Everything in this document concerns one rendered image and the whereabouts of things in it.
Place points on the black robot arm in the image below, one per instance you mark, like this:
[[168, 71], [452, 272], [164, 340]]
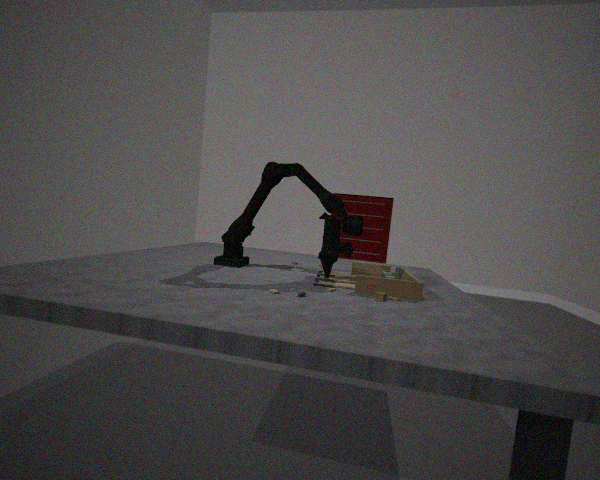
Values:
[[273, 173]]

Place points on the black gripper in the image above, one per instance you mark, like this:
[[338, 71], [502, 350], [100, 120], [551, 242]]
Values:
[[327, 255]]

